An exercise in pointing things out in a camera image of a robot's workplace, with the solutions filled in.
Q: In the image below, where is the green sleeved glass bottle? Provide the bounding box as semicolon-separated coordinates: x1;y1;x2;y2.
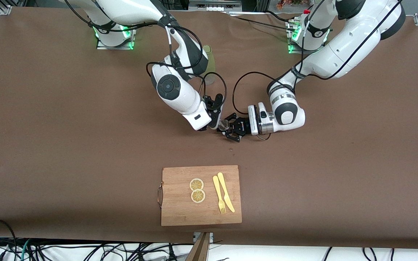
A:
202;45;217;85

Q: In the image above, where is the yellow plastic knife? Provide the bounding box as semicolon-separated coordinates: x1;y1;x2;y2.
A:
217;172;235;213

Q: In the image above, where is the yellow plastic fork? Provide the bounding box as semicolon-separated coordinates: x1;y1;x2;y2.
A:
213;175;226;215

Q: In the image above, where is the wooden cutting board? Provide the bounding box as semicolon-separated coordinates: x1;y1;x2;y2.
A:
157;165;242;227

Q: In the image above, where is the grey metal strip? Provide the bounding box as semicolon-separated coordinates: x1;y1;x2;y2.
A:
189;0;242;12

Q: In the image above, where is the brown table cover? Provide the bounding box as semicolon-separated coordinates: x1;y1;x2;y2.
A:
0;7;418;250

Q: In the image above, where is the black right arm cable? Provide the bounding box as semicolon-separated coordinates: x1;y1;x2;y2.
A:
64;0;228;113

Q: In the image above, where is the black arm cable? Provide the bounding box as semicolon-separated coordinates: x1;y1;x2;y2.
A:
233;0;402;115
64;0;228;113

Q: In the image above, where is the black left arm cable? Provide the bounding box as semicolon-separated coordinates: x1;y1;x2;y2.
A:
233;0;402;115

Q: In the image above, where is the black base power cable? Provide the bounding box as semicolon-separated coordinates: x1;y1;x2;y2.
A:
227;10;298;32

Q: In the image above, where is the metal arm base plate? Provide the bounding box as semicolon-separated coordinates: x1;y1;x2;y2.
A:
97;27;136;50
287;20;326;55

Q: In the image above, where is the small metal bracket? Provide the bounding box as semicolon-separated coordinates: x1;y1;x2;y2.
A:
193;232;214;243

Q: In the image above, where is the wooden post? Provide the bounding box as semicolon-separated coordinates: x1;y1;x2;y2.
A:
185;233;211;261

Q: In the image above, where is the teal cable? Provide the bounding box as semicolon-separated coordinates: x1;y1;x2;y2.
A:
20;239;32;261

